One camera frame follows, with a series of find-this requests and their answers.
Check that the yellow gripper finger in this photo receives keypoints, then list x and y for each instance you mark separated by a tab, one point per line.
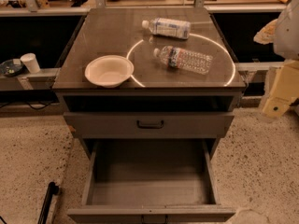
281	89

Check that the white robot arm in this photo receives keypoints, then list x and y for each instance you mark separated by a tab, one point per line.
283	33

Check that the red label clear bottle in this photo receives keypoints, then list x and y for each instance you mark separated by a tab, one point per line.
184	59

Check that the grey drawer cabinet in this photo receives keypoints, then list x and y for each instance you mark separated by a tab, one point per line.
152	87

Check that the open grey lower drawer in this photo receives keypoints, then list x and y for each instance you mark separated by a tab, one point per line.
156	181

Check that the closed grey drawer front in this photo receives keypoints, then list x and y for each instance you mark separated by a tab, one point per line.
122	125

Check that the white paper bowl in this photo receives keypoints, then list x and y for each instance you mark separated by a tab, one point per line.
109	71

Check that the black bar on floor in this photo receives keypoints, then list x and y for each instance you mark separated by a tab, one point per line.
52	190

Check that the white paper cup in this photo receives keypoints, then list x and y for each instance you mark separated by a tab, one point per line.
31	63

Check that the dark small dish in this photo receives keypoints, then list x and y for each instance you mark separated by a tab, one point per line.
11	68

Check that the black drawer handle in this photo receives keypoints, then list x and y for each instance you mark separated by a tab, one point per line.
147	125

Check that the metal shelf rail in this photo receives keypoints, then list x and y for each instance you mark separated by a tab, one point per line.
43	80

